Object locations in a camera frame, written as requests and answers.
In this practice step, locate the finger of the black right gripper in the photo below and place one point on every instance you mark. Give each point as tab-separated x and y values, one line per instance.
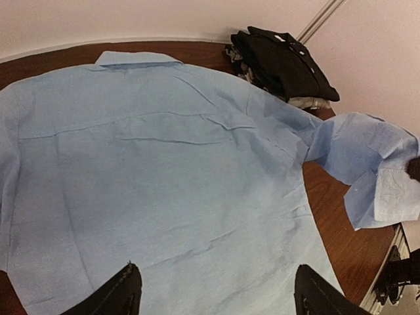
413	168

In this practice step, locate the light blue long sleeve shirt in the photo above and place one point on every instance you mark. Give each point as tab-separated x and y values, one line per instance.
192	174

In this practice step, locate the front aluminium rail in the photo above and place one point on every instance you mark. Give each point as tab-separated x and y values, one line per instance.
398	250

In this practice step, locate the grey patterned folded shirt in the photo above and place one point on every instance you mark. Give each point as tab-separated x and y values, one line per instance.
243	71

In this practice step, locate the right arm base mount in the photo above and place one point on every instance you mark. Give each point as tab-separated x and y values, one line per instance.
398	274

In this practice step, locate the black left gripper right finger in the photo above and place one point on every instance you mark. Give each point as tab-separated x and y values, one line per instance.
314	295

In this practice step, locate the right aluminium frame post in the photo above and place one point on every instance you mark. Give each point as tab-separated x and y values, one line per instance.
325	13

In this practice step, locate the black folded polo shirt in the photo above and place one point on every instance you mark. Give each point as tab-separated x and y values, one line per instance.
282	64

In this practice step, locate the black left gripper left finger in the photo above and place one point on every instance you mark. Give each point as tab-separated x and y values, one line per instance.
121	294

